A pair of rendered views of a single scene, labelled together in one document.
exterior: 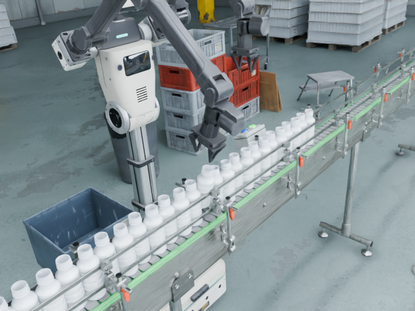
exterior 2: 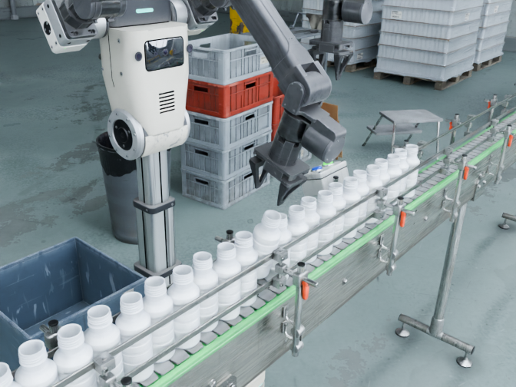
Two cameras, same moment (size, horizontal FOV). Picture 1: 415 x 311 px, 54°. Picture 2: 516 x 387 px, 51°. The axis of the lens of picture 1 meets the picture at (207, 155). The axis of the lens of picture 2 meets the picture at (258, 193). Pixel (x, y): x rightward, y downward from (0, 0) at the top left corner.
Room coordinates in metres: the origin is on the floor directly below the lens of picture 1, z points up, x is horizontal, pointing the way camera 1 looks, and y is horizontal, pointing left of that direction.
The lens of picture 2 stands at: (0.16, 0.11, 1.72)
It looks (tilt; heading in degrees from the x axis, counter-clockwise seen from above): 25 degrees down; 356
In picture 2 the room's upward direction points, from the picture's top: 2 degrees clockwise
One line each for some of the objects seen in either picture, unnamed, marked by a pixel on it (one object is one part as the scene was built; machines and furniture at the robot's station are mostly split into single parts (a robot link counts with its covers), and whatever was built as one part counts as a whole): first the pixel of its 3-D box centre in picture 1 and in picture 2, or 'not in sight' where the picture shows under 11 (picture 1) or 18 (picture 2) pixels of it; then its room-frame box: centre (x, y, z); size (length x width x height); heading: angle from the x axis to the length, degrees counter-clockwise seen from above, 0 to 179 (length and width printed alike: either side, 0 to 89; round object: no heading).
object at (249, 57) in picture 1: (248, 60); (335, 61); (1.62, -0.19, 1.43); 0.07 x 0.07 x 0.09; 46
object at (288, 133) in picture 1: (285, 140); (378, 186); (1.58, -0.34, 1.08); 0.06 x 0.06 x 0.17
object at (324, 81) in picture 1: (324, 89); (401, 133); (4.70, -1.48, 0.21); 0.61 x 0.47 x 0.41; 9
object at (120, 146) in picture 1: (135, 144); (138, 186); (3.30, 0.64, 0.32); 0.45 x 0.45 x 0.64
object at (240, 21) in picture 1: (245, 26); (335, 9); (1.63, -0.19, 1.57); 0.07 x 0.06 x 0.07; 47
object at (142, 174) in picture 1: (146, 191); (157, 251); (1.81, 0.34, 0.74); 0.11 x 0.11 x 0.40; 46
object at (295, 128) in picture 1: (294, 136); (390, 181); (1.62, -0.39, 1.08); 0.06 x 0.06 x 0.17
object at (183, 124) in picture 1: (196, 111); (226, 148); (3.96, 0.08, 0.33); 0.61 x 0.41 x 0.22; 142
